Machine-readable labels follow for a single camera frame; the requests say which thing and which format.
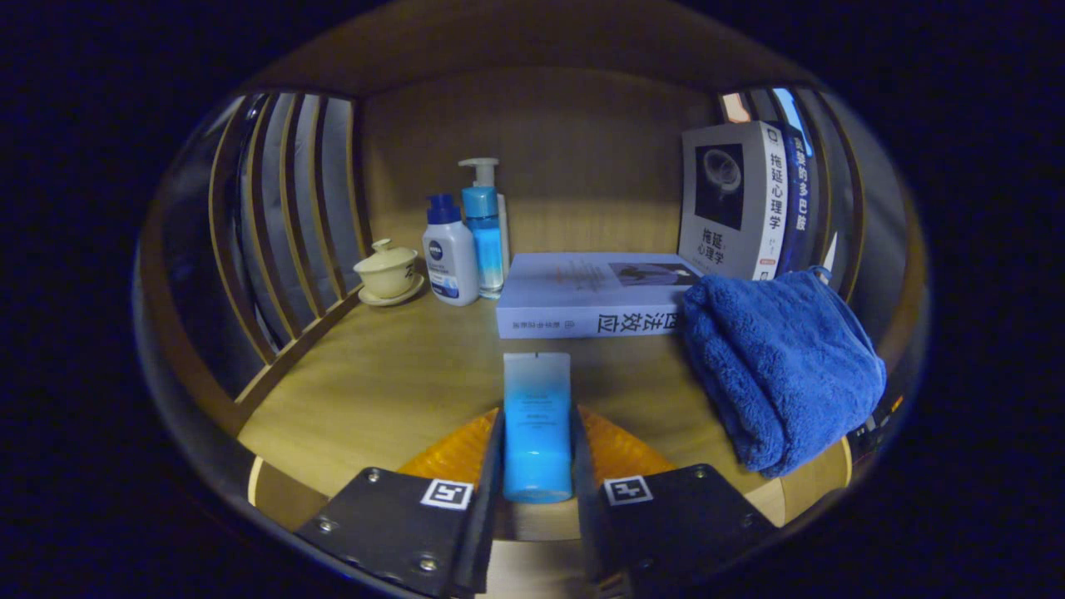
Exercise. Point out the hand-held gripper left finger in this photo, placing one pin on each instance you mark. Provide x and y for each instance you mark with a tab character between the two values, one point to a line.
487	532

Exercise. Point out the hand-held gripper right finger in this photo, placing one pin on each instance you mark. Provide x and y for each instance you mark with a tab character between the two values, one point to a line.
586	532

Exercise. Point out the blue cosmetic tube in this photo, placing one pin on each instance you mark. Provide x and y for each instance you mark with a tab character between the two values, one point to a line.
537	433

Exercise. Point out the wooden countertop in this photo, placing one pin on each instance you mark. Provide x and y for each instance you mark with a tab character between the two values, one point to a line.
399	383

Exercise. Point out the wooden cabinet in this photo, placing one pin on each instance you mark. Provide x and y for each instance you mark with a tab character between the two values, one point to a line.
566	141

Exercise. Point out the grey lying book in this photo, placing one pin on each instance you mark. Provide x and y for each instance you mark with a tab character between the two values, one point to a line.
582	291

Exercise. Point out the blue folded towel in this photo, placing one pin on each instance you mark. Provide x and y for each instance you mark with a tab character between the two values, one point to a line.
782	366

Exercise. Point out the white lotion bottle blue cap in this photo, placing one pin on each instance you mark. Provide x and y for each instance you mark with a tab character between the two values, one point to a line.
449	258

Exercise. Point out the cream lidded teacup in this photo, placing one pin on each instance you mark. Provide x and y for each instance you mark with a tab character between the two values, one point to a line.
387	270

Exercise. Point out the blue pump bottle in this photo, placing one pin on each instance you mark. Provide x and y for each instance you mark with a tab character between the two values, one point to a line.
485	233

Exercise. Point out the white standing book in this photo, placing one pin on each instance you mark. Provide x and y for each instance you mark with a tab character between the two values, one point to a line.
732	200

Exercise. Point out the dark blue standing book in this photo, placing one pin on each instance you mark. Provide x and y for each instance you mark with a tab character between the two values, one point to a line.
799	200

